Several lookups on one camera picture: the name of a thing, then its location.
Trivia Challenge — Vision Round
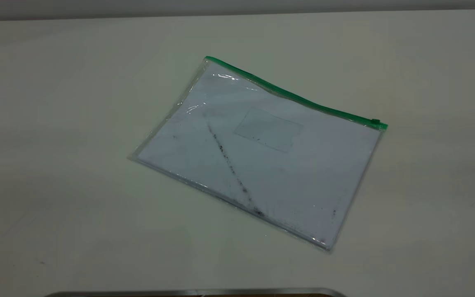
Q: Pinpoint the clear zip bag green zipper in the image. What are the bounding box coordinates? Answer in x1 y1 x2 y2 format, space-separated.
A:
127 56 389 253

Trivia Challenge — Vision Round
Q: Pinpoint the silver metal bar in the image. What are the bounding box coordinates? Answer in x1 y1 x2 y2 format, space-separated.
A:
46 288 347 297

